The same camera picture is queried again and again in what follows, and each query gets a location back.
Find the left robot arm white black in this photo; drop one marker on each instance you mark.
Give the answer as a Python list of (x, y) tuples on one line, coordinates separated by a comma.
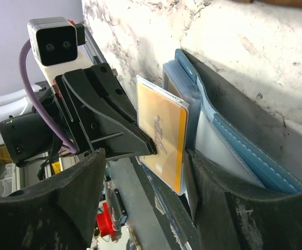
[(28, 135)]

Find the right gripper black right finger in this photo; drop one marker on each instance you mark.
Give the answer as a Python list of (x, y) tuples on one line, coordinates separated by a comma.
[(230, 213)]

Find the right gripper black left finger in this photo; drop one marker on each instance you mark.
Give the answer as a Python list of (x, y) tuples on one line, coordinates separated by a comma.
[(56, 213)]

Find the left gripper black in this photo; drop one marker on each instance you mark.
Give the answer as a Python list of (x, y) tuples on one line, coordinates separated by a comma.
[(98, 90)]

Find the gold credit card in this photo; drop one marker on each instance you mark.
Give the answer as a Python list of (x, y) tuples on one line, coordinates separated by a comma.
[(163, 117)]

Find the blue leather card holder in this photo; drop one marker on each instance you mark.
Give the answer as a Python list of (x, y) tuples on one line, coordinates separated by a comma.
[(211, 134)]

